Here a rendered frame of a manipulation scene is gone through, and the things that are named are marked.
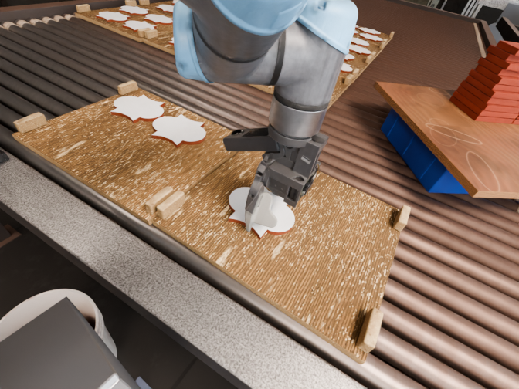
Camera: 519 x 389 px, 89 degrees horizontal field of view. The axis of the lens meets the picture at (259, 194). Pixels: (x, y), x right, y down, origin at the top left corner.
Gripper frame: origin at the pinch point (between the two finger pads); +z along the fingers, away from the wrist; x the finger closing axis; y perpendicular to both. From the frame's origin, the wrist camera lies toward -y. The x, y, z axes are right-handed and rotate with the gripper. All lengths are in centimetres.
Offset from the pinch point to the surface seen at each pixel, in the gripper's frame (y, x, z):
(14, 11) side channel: -137, 27, 0
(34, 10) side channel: -137, 34, 0
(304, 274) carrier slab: 13.4, -7.3, 0.7
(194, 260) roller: -3.9, -15.4, 2.6
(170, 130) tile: -31.6, 7.3, -0.4
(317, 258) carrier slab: 13.9, -3.0, 0.7
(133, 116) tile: -42.4, 5.6, -0.4
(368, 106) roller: 4, 74, 3
